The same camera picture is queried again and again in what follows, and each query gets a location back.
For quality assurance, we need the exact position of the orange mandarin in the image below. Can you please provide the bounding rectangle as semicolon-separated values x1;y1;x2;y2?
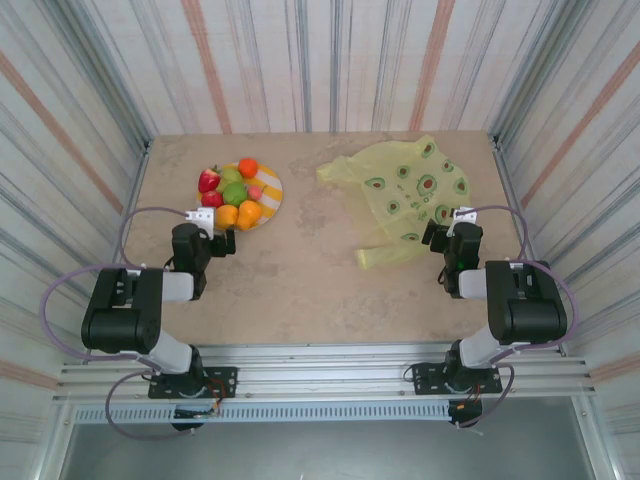
215;203;240;229
235;199;264;231

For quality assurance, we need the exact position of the yellow avocado print plastic bag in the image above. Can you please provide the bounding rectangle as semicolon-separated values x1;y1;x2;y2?
316;133;472;272

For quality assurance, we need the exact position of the green apple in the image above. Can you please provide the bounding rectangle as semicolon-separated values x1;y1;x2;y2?
222;181;250;206

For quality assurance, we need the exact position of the yellow white striped plate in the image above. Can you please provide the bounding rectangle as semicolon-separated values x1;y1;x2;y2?
196;162;285;232

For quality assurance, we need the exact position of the green pear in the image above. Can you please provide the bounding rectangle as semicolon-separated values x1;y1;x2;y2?
217;167;245;194

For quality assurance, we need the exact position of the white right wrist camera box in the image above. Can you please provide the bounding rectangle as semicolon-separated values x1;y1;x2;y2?
448;208;479;237

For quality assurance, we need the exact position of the metal side frame rail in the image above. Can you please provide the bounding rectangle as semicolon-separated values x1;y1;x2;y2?
82;134;153;364
489;132;569;357

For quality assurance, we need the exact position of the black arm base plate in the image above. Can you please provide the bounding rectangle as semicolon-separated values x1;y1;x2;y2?
148;366;239;400
410;362;503;396

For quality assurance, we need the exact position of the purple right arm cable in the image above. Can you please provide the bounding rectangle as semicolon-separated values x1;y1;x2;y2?
457;204;580;430

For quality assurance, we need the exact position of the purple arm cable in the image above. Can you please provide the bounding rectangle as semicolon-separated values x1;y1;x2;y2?
40;205;201;442
457;204;580;430

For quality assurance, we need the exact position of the aluminium rail frame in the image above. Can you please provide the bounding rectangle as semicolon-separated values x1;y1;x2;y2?
52;342;599;406

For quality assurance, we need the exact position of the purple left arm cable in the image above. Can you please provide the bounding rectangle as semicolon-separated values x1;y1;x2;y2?
40;205;201;442

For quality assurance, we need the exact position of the perforated grey cable tray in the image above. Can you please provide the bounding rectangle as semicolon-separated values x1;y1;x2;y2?
72;403;451;425

